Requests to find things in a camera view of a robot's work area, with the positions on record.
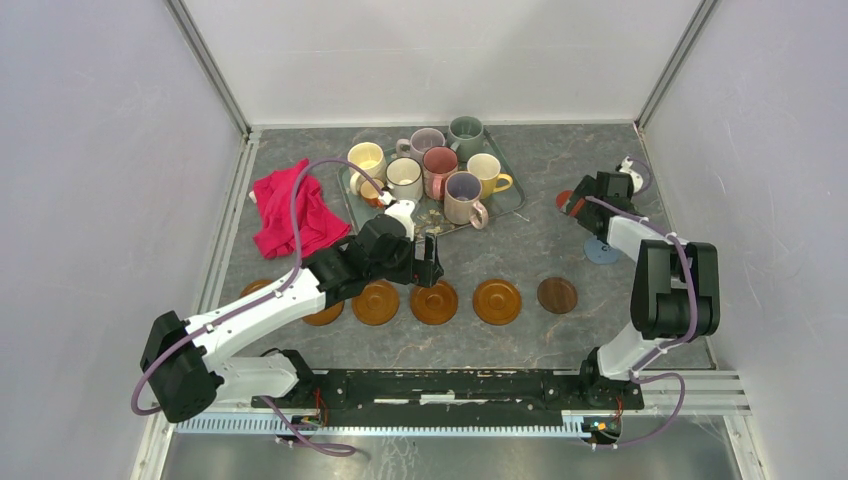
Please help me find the wooden coaster five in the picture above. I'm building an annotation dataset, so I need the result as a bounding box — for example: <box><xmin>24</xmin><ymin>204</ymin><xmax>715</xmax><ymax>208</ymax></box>
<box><xmin>472</xmin><ymin>279</ymin><xmax>523</xmax><ymax>326</ymax></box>

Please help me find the beige pink-handled mug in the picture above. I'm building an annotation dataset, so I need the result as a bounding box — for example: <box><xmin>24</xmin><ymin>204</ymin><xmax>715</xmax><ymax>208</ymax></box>
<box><xmin>444</xmin><ymin>171</ymin><xmax>489</xmax><ymax>230</ymax></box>

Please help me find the red round coaster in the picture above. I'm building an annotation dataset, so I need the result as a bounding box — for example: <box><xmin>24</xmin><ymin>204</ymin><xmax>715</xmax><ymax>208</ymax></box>
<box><xmin>555</xmin><ymin>190</ymin><xmax>573</xmax><ymax>214</ymax></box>

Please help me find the red cloth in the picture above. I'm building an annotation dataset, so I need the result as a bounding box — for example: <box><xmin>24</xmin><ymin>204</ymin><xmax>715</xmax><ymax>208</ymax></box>
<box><xmin>252</xmin><ymin>158</ymin><xmax>350</xmax><ymax>260</ymax></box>

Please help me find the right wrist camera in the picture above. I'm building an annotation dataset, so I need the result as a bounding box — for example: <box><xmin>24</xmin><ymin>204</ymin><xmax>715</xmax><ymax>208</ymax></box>
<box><xmin>616</xmin><ymin>156</ymin><xmax>645</xmax><ymax>194</ymax></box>

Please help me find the dark walnut coaster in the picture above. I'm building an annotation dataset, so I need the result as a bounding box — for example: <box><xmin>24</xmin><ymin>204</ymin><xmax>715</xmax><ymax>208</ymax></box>
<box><xmin>536</xmin><ymin>277</ymin><xmax>578</xmax><ymax>315</ymax></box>

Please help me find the blue round coaster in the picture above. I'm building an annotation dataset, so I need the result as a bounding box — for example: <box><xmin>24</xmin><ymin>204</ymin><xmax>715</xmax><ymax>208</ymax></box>
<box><xmin>583</xmin><ymin>237</ymin><xmax>621</xmax><ymax>265</ymax></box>

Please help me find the white black-rimmed mug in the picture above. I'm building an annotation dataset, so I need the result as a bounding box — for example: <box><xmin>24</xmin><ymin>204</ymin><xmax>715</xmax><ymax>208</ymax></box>
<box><xmin>386</xmin><ymin>158</ymin><xmax>423</xmax><ymax>202</ymax></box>

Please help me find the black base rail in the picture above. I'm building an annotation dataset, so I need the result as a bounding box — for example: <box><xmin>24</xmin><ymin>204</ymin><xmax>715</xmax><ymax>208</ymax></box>
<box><xmin>272</xmin><ymin>369</ymin><xmax>645</xmax><ymax>428</ymax></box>

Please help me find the small orange cup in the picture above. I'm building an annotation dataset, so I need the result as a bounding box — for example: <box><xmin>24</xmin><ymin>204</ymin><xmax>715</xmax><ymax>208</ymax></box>
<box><xmin>359</xmin><ymin>178</ymin><xmax>385</xmax><ymax>209</ymax></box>

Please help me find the pink mug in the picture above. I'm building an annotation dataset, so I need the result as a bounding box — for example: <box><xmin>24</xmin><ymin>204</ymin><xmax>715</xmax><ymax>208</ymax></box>
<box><xmin>422</xmin><ymin>146</ymin><xmax>458</xmax><ymax>201</ymax></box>

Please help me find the yellow mug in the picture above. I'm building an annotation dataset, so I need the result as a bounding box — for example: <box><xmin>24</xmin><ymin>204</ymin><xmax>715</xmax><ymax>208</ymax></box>
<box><xmin>466</xmin><ymin>153</ymin><xmax>514</xmax><ymax>200</ymax></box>

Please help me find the cream mug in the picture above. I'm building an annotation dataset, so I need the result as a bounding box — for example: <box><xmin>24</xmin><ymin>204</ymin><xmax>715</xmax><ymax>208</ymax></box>
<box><xmin>347</xmin><ymin>142</ymin><xmax>387</xmax><ymax>195</ymax></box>

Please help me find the floral serving tray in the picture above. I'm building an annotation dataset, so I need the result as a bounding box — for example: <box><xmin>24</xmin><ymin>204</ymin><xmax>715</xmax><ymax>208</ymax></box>
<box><xmin>337</xmin><ymin>127</ymin><xmax>526</xmax><ymax>243</ymax></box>

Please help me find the lilac mug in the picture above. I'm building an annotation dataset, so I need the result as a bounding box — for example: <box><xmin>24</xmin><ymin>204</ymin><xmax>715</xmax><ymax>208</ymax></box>
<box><xmin>395</xmin><ymin>128</ymin><xmax>446</xmax><ymax>162</ymax></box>

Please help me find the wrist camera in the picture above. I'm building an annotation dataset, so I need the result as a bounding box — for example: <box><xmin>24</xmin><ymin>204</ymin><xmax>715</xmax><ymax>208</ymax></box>
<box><xmin>616</xmin><ymin>156</ymin><xmax>645</xmax><ymax>194</ymax></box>
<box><xmin>378</xmin><ymin>192</ymin><xmax>417</xmax><ymax>240</ymax></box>

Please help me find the wooden coaster two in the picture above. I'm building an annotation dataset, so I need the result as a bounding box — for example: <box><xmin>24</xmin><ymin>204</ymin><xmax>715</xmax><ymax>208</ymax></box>
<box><xmin>410</xmin><ymin>280</ymin><xmax>459</xmax><ymax>325</ymax></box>

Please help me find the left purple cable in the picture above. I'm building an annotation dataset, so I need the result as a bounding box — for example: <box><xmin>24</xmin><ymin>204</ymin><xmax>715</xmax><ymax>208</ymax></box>
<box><xmin>130</xmin><ymin>157</ymin><xmax>392</xmax><ymax>417</ymax></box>

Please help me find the wooden coaster four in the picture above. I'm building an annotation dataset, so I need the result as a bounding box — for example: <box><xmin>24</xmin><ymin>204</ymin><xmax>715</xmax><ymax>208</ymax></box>
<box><xmin>239</xmin><ymin>279</ymin><xmax>272</xmax><ymax>298</ymax></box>

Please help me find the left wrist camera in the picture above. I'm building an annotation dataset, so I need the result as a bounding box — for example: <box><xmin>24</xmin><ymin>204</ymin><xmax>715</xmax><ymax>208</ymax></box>
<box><xmin>378</xmin><ymin>192</ymin><xmax>417</xmax><ymax>240</ymax></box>

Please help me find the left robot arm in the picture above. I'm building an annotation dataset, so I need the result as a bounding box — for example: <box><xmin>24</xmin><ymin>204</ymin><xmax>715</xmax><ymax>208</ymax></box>
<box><xmin>131</xmin><ymin>214</ymin><xmax>444</xmax><ymax>423</ymax></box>

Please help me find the green mug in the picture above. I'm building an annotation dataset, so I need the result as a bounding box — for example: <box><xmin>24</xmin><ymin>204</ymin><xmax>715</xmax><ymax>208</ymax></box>
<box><xmin>447</xmin><ymin>116</ymin><xmax>485</xmax><ymax>163</ymax></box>

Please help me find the wooden coaster one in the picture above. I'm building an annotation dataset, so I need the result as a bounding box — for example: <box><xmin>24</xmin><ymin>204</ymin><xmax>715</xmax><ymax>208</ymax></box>
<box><xmin>352</xmin><ymin>280</ymin><xmax>400</xmax><ymax>326</ymax></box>

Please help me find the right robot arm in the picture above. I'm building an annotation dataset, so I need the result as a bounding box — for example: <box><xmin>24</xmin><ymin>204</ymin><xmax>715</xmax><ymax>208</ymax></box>
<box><xmin>556</xmin><ymin>172</ymin><xmax>720</xmax><ymax>408</ymax></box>

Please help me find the wooden coaster three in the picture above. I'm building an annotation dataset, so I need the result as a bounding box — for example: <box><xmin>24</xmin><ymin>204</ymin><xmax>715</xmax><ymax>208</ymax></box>
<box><xmin>302</xmin><ymin>301</ymin><xmax>345</xmax><ymax>326</ymax></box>

